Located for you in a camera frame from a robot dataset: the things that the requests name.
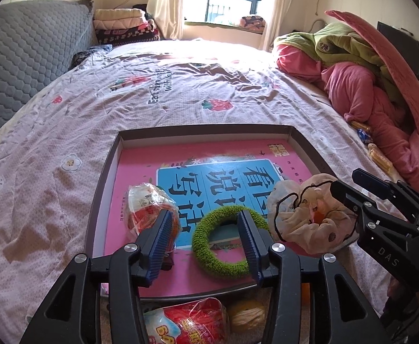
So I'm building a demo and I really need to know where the cream curtain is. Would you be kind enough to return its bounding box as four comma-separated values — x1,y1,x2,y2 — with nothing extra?
148,0,190,42
261,0,308,52

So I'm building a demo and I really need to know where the green blanket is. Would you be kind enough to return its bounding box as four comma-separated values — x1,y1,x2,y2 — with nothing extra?
274,21,407,104

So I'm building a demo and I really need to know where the pink quilt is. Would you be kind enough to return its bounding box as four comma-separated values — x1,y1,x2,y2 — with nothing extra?
274,45,419,201

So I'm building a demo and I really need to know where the dark cardboard box tray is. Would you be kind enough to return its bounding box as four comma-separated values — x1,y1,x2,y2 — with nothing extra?
85,124,337,300

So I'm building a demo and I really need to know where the yellow snack packet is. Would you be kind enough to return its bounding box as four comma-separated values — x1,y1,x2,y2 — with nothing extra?
368,143,394,173

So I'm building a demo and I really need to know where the black television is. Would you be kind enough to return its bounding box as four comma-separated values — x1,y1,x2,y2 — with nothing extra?
377,21,419,81

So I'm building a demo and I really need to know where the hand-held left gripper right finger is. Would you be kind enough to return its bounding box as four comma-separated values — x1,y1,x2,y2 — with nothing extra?
237,210,389,344

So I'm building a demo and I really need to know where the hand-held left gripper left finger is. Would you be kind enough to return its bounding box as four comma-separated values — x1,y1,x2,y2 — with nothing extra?
19,208,176,344

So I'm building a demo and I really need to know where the walnut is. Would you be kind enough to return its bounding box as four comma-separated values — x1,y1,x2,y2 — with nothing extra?
227,299,267,334

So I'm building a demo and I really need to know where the blue white snack bag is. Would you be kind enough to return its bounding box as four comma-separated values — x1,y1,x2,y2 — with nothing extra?
144,298,229,344

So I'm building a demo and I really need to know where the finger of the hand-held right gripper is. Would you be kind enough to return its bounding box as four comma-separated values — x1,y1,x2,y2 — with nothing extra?
352,168,393,198
329,180,366,219

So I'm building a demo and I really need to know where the stack of folded blankets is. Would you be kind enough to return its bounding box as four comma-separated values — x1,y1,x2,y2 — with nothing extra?
93,7,161,47

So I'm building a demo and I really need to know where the grey quilted headboard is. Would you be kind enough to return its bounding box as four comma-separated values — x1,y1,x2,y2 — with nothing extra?
0,0,99,151

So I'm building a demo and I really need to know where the patterned folded blanket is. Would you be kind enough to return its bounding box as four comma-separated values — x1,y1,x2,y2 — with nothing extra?
240,15,267,31

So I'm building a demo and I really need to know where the dark patterned pillow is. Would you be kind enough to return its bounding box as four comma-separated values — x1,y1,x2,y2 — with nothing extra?
69,44,113,70

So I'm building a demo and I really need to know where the green fuzzy ring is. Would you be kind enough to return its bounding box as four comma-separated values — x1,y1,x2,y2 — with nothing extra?
191,206,272,278

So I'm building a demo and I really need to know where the red white snack bag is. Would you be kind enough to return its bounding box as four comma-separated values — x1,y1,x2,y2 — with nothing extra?
125,183,179,239

